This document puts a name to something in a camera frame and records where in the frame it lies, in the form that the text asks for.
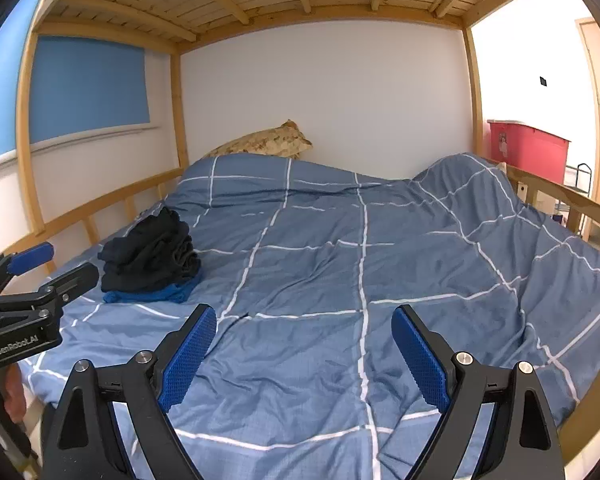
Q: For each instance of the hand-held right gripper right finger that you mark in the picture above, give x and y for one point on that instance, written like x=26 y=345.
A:
x=422 y=360

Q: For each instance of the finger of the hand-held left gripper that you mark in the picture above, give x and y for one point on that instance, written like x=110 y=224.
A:
x=77 y=280
x=30 y=258

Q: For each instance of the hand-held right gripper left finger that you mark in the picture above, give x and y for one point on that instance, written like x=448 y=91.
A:
x=187 y=360

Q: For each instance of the black pants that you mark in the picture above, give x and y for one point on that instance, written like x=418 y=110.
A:
x=145 y=240

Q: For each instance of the person's left hand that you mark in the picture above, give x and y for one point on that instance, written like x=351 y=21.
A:
x=15 y=395

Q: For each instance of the blue folded garment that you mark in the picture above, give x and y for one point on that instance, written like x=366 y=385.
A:
x=170 y=293

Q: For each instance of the blue checked blanket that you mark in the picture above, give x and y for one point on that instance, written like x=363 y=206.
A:
x=330 y=260

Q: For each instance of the blue window blind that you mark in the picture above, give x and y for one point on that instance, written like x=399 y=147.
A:
x=90 y=85

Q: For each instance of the tan patterned pillow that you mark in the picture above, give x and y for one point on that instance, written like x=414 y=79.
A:
x=265 y=142

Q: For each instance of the red storage bin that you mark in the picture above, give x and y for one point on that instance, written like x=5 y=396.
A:
x=530 y=152

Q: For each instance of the black metal rack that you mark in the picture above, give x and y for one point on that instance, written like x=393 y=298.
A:
x=577 y=172

